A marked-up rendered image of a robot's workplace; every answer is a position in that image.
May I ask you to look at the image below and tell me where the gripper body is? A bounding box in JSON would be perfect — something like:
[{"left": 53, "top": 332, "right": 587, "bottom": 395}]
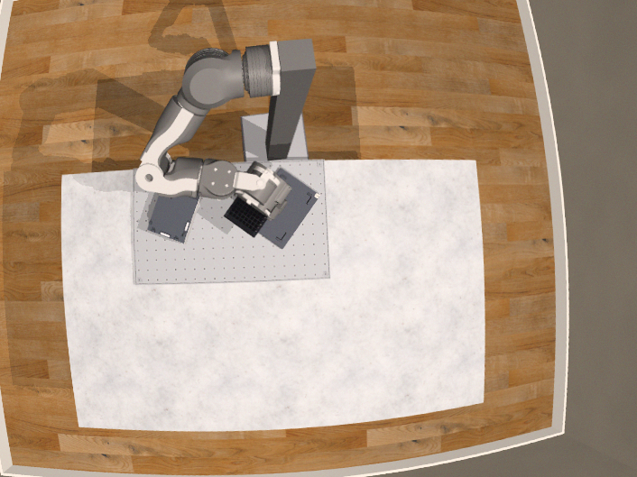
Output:
[{"left": 235, "top": 161, "right": 291, "bottom": 216}]

